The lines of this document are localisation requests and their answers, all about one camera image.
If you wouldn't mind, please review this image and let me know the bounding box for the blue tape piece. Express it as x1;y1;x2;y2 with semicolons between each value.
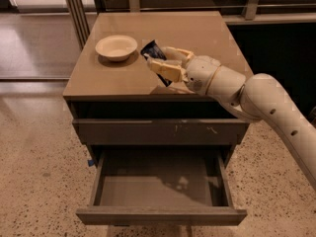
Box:
87;159;95;167

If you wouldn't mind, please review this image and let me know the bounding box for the metal railing frame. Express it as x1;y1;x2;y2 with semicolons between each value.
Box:
66;0;316;43

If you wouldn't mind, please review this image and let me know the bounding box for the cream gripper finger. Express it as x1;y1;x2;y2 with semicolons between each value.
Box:
147;57;188;83
162;46;195;63

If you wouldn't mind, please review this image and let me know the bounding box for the closed top drawer front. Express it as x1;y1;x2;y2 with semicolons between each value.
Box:
73;118;249;146

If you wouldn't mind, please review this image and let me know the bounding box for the open middle drawer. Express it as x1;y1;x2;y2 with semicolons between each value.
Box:
76;150;247;226

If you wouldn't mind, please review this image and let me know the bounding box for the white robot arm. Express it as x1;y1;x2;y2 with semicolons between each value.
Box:
144;47;316;190

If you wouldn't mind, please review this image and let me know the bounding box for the white paper bowl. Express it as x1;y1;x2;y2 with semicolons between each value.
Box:
95;35;137;62

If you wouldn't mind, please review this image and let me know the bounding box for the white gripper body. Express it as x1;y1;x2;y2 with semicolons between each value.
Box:
185;55;221;95

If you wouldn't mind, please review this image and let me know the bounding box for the grey drawer cabinet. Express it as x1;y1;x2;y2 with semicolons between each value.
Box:
63;12;252;160

